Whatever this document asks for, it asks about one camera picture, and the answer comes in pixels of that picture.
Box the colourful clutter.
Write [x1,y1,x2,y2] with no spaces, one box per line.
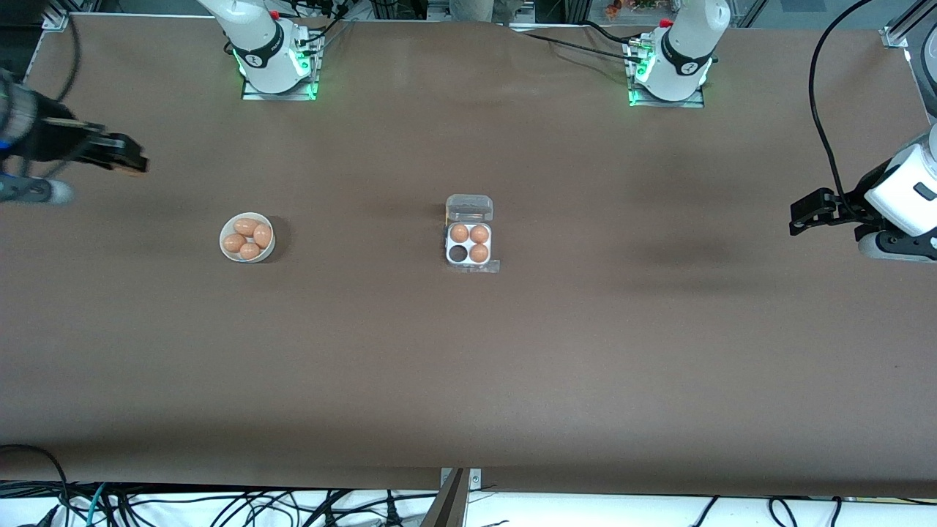
[603,0,661,20]

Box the white bowl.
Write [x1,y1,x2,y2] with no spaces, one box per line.
[219,212,276,263]

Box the clear plastic egg carton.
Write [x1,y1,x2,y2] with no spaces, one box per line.
[444,193,501,275]

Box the person in grey trousers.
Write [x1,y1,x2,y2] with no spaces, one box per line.
[447,0,508,23]

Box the teal cable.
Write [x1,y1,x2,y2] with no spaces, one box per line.
[85,482,109,527]

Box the aluminium frame corner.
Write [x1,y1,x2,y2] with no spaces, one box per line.
[40,0,72,34]
[881,0,937,51]

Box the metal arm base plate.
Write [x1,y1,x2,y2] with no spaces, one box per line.
[627,38,706,109]
[241,33,321,102]

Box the dark angled post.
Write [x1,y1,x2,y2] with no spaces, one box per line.
[421,468,470,527]

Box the black cable loop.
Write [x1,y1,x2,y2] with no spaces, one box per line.
[0,444,71,527]

